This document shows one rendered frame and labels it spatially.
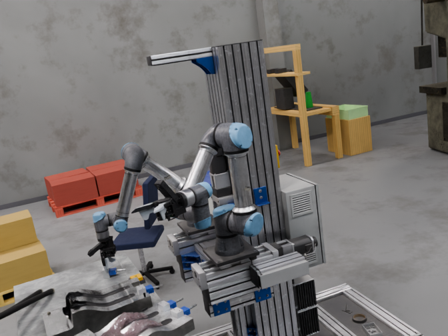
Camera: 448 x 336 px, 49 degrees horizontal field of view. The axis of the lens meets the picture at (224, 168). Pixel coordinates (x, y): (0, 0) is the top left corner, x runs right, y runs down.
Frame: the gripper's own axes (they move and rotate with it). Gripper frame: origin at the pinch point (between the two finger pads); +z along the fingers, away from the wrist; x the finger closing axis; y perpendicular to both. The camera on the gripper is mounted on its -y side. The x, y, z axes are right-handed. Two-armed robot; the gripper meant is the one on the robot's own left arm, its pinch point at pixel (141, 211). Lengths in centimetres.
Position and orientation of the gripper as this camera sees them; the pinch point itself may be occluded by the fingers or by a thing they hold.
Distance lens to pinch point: 190.3
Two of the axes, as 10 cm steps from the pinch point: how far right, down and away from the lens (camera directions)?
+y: 2.4, 9.6, 1.4
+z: -6.8, 2.7, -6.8
